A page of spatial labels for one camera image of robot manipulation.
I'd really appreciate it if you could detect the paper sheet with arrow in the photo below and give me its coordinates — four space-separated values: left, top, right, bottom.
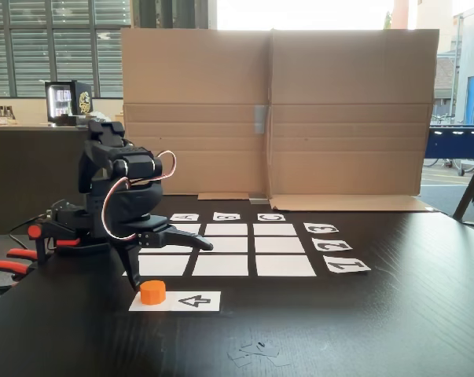
128 290 222 313

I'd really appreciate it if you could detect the dark slanted stand leg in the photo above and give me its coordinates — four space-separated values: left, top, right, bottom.
452 141 474 229

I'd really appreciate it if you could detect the paper sheet number 2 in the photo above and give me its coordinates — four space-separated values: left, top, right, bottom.
311 238 354 252

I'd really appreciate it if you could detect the grey duct tape strip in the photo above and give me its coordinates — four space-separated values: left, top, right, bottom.
254 104 268 134

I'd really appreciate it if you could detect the red white servo cable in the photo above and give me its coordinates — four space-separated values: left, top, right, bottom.
101 176 138 241
152 151 178 184

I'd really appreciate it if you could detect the paper sheet number 3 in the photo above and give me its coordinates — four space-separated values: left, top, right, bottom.
303 222 340 235

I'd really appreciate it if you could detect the black mini fridge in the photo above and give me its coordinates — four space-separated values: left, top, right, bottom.
44 80 93 127

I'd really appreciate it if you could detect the paper sheet number 1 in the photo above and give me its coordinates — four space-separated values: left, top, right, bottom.
322 257 372 275

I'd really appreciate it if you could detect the brown cardboard screen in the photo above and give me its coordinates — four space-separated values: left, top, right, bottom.
120 27 440 213

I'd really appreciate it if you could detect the orange black clamp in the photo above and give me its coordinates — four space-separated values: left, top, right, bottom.
26 221 83 268
0 247 39 296

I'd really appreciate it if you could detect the white grid sheet black tape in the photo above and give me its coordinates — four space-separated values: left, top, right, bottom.
122 221 318 278

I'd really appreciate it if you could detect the round orange token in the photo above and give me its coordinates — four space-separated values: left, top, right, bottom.
139 280 167 306

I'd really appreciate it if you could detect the black power cable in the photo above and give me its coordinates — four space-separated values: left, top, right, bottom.
8 211 53 252

